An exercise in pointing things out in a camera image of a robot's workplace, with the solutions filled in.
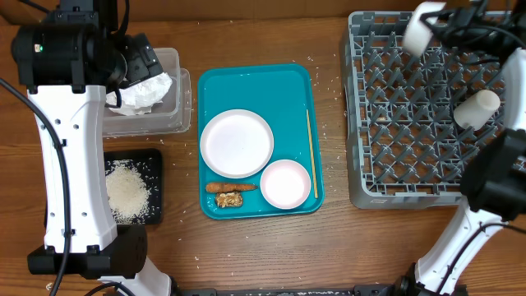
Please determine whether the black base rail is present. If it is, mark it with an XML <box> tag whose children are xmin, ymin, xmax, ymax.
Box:
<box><xmin>178</xmin><ymin>284</ymin><xmax>395</xmax><ymax>296</ymax></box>

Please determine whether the orange carrot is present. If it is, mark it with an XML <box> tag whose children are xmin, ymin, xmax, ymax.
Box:
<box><xmin>205</xmin><ymin>183</ymin><xmax>258</xmax><ymax>193</ymax></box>

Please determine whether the clear plastic bin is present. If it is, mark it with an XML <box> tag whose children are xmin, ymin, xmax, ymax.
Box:
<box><xmin>102</xmin><ymin>48</ymin><xmax>192</xmax><ymax>137</ymax></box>

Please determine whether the cream bowl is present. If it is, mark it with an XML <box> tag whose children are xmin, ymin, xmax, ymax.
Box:
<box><xmin>402</xmin><ymin>2</ymin><xmax>445</xmax><ymax>57</ymax></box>

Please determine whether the wooden chopstick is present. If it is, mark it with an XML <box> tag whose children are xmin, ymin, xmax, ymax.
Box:
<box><xmin>306</xmin><ymin>109</ymin><xmax>319</xmax><ymax>199</ymax></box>

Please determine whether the grey plastic dish rack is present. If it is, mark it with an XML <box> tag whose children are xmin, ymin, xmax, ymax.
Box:
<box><xmin>342</xmin><ymin>12</ymin><xmax>525</xmax><ymax>209</ymax></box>

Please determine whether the large pink plate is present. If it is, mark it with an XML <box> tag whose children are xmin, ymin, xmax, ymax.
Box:
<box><xmin>200</xmin><ymin>109</ymin><xmax>275</xmax><ymax>179</ymax></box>

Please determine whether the pile of white rice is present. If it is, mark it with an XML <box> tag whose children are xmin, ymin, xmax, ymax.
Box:
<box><xmin>105</xmin><ymin>160</ymin><xmax>162</xmax><ymax>224</ymax></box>

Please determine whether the white plastic cup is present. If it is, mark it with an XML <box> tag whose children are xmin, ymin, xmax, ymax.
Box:
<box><xmin>453</xmin><ymin>90</ymin><xmax>501</xmax><ymax>131</ymax></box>

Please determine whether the white napkin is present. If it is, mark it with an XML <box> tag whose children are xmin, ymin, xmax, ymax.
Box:
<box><xmin>109</xmin><ymin>72</ymin><xmax>173</xmax><ymax>116</ymax></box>

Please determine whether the black tray bin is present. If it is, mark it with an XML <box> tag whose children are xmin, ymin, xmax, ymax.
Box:
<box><xmin>104</xmin><ymin>148</ymin><xmax>164</xmax><ymax>224</ymax></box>

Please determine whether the brown food scrap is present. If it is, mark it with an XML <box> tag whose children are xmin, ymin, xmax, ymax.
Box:
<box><xmin>215</xmin><ymin>192</ymin><xmax>243</xmax><ymax>208</ymax></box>

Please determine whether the teal plastic tray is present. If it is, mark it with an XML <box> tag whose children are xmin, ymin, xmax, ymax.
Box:
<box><xmin>197</xmin><ymin>63</ymin><xmax>325</xmax><ymax>220</ymax></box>

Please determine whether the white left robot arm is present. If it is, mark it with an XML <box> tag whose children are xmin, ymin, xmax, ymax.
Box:
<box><xmin>11</xmin><ymin>0</ymin><xmax>178</xmax><ymax>295</ymax></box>

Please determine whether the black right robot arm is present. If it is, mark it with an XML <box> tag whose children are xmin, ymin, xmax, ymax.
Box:
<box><xmin>381</xmin><ymin>1</ymin><xmax>525</xmax><ymax>295</ymax></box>

